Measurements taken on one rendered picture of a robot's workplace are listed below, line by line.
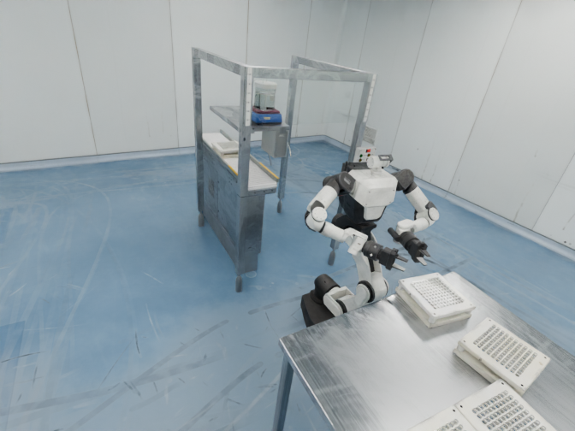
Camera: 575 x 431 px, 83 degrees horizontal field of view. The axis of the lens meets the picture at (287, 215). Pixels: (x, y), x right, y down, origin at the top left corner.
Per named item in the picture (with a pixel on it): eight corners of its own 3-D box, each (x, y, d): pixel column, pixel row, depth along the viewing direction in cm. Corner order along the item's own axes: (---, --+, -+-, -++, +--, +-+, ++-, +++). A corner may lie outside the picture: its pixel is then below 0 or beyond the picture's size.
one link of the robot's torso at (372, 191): (324, 207, 212) (334, 155, 195) (368, 203, 224) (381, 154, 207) (346, 232, 189) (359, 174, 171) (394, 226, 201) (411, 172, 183)
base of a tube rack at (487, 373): (542, 370, 128) (545, 366, 127) (516, 403, 115) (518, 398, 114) (481, 327, 145) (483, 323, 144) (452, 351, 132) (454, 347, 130)
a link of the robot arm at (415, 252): (432, 243, 166) (419, 230, 176) (416, 244, 164) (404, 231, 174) (424, 262, 173) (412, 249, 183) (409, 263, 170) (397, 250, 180)
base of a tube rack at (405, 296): (471, 317, 150) (472, 314, 148) (429, 328, 141) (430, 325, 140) (433, 282, 169) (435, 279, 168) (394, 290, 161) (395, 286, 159)
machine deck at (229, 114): (289, 131, 229) (289, 126, 227) (239, 133, 212) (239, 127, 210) (253, 110, 275) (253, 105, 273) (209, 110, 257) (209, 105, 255)
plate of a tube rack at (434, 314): (475, 309, 147) (477, 306, 146) (432, 321, 139) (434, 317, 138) (436, 274, 167) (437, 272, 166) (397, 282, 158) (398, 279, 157)
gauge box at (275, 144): (286, 156, 239) (289, 130, 229) (273, 158, 234) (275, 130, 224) (273, 147, 255) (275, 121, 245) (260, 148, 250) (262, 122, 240)
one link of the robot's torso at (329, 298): (321, 304, 243) (323, 291, 236) (341, 295, 253) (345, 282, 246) (339, 323, 228) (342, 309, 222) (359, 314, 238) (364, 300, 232)
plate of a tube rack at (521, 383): (548, 362, 126) (551, 358, 125) (522, 394, 113) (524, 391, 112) (486, 319, 143) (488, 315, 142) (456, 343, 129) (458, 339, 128)
